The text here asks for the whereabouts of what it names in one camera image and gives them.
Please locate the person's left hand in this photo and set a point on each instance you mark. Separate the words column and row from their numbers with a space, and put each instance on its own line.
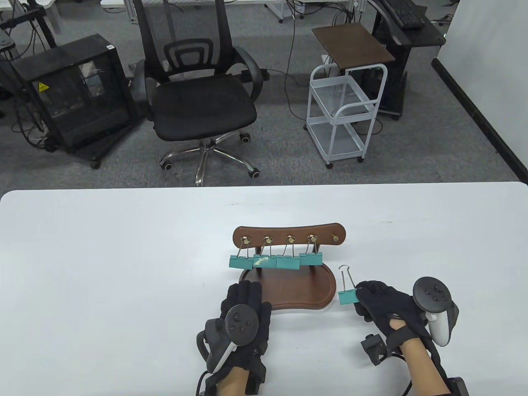
column 267, row 330

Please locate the person's right hand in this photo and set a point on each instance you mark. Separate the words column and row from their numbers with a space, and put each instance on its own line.
column 379, row 301

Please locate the teal binder clip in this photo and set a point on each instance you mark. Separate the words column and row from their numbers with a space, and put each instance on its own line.
column 264, row 261
column 288, row 263
column 311, row 259
column 240, row 263
column 347, row 298

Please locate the brown wooden key rack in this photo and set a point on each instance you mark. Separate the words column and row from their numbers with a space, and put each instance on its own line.
column 297, row 288

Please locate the person's right forearm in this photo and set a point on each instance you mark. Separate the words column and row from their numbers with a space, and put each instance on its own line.
column 420, row 367

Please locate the person's left forearm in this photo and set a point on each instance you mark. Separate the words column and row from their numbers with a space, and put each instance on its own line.
column 233, row 383

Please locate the black white handheld controller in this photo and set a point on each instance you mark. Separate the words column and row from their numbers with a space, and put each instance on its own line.
column 431, row 293
column 241, row 326

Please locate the black armband pack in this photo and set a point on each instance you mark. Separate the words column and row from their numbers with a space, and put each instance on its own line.
column 458, row 387

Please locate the white metal trolley cart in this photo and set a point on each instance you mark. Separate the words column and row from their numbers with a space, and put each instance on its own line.
column 338, row 142

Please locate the black computer tower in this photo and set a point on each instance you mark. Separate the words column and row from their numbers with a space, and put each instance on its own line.
column 373, row 88

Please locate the black office chair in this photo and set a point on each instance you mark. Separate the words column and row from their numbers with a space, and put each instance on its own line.
column 204, row 107

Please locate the black wheeled platform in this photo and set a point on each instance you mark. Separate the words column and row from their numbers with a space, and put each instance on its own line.
column 107, row 142

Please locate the black power strip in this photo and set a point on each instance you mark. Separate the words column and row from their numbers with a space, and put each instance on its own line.
column 260, row 75

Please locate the brown wooden side table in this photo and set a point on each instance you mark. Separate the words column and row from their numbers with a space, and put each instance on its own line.
column 352, row 45

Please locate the black desk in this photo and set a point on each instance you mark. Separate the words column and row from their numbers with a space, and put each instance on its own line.
column 431, row 35

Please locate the black keyboard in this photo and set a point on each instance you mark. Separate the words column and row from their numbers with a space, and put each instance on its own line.
column 406, row 12

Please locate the black glass computer case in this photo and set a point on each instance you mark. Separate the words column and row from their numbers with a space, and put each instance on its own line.
column 82, row 99

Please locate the white desk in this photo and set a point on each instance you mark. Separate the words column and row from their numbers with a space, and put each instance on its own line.
column 131, row 10

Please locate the black metal stand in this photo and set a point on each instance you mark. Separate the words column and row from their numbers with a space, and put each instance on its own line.
column 24, row 16

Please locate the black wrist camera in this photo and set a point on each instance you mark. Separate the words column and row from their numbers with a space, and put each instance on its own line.
column 375, row 348

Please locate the white wheeled table frame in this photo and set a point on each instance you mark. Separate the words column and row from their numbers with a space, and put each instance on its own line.
column 280, row 10

